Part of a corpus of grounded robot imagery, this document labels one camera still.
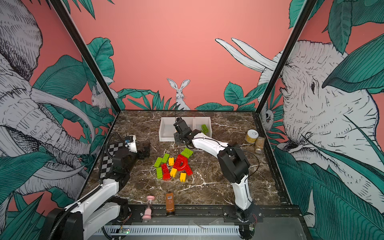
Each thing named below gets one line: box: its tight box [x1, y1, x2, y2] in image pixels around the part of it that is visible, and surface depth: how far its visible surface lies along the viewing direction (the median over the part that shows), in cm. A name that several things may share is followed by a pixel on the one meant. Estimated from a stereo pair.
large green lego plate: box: [180, 147, 194, 159], surface depth 99 cm
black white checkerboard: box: [100, 142, 124, 178], surface depth 90 cm
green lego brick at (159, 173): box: [156, 167, 163, 179], surface depth 88 cm
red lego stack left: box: [161, 163, 171, 181], surface depth 88 cm
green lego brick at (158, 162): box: [154, 157, 163, 168], surface depth 92 cm
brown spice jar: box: [255, 136, 265, 154], surface depth 100 cm
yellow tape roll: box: [245, 129, 259, 143], surface depth 103 cm
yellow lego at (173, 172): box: [170, 168, 178, 178], surface depth 88 cm
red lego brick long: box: [184, 164, 193, 176], surface depth 90 cm
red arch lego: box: [173, 154, 189, 171], surface depth 92 cm
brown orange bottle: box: [165, 192, 175, 213], surface depth 76 cm
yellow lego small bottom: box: [179, 172, 187, 183], surface depth 86 cm
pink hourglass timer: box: [142, 195, 155, 220], surface depth 76 cm
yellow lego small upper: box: [168, 157, 175, 166], surface depth 92 cm
